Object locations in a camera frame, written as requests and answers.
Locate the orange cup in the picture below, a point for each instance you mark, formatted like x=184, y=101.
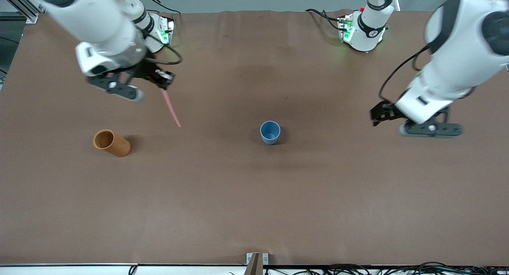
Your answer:
x=117, y=147

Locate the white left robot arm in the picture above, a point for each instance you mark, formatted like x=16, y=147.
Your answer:
x=465, y=48

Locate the brown table cover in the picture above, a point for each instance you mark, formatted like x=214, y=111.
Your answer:
x=238, y=187

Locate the metal table edge bracket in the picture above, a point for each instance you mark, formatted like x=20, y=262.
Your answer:
x=256, y=263

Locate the blue cup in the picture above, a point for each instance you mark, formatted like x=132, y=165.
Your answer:
x=270, y=132

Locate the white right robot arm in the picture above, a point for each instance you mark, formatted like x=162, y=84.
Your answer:
x=95, y=16

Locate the aluminium frame profile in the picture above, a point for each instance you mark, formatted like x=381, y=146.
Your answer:
x=20, y=4

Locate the pink chopstick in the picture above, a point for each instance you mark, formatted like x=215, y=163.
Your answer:
x=171, y=110

